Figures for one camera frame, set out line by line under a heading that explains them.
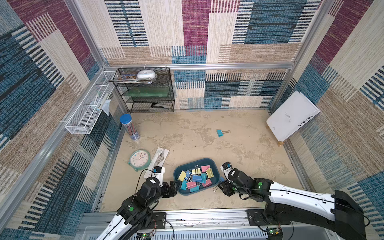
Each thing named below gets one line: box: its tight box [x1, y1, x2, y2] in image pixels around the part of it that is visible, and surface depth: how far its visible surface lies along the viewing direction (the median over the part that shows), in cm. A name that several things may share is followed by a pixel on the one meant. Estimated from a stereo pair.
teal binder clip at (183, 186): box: [180, 180, 188, 191], surface depth 84 cm
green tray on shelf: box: [122, 86, 170, 97], surface depth 101 cm
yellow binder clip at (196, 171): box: [191, 167, 201, 176], surface depth 89 cm
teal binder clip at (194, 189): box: [190, 185, 200, 193], surface depth 83 cm
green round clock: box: [127, 149, 152, 172], surface depth 94 cm
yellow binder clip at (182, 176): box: [177, 170, 187, 182], surface depth 86 cm
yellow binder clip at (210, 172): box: [206, 167, 214, 178], surface depth 87 cm
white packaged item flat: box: [143, 147, 170, 179], surface depth 98 cm
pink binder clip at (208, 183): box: [202, 179, 212, 188], surface depth 85 cm
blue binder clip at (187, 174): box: [185, 169, 192, 181], surface depth 88 cm
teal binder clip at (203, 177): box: [201, 173, 207, 184], surface depth 85 cm
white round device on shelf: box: [137, 69, 156, 80], surface depth 91 cm
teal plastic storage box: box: [173, 158, 221, 196], surface depth 86 cm
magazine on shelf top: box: [108, 74, 157, 84], surface depth 82 cm
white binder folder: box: [266, 90, 321, 142], surface depth 90 cm
